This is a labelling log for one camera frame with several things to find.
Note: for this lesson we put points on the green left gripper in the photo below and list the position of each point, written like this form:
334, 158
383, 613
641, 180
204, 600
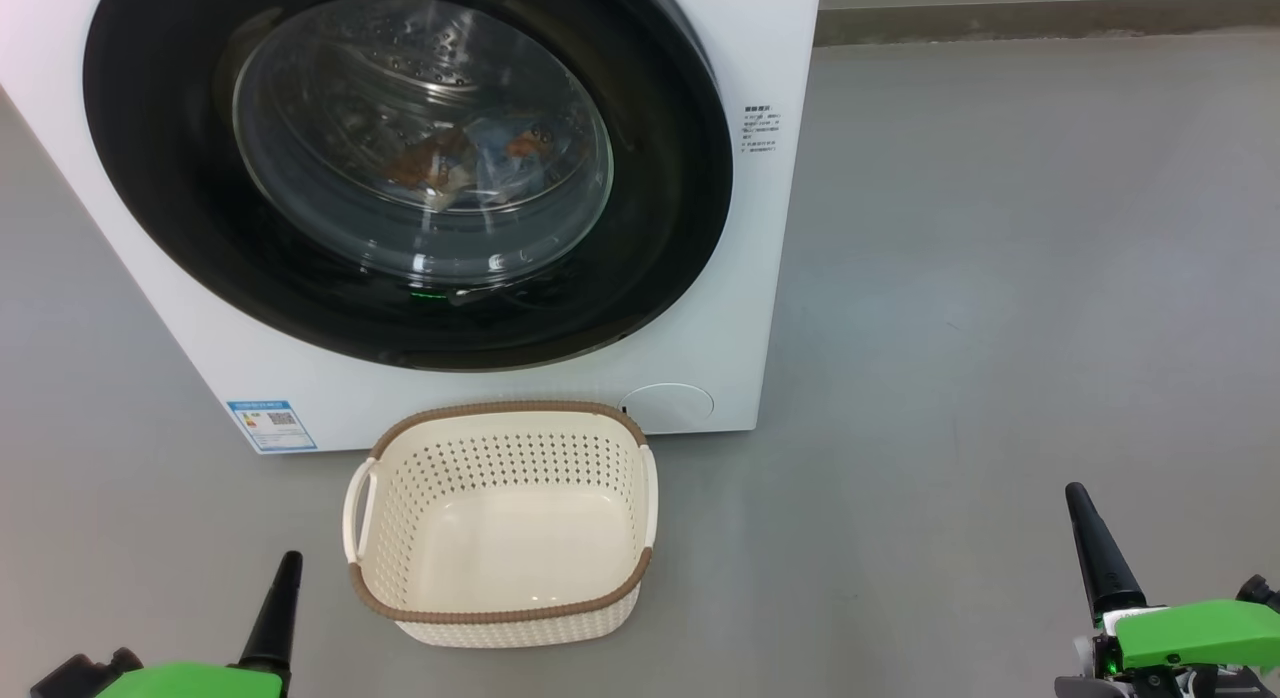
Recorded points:
190, 681

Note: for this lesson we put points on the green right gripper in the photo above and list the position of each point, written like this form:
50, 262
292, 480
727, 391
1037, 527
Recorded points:
1200, 636

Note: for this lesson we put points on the blue cartoon print garment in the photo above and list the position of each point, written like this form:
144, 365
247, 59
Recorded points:
500, 153

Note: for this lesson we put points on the black round glass washer door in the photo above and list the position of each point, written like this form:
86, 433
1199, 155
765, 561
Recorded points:
660, 208

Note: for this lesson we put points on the cream perforated laundry basket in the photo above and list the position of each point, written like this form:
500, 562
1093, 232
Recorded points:
390, 558

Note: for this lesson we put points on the white front-load washing machine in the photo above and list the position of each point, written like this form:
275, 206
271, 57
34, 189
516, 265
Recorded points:
700, 328

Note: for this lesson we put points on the blue energy label sticker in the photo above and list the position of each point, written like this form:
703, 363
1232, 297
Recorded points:
271, 425

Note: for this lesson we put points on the round filter access cover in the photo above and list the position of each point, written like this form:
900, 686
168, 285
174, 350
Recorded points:
665, 408

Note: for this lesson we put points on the grey floor skirting strip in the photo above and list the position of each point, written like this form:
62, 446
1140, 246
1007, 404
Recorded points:
1050, 20

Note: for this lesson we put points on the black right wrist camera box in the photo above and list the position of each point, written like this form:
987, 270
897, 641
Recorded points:
1262, 593

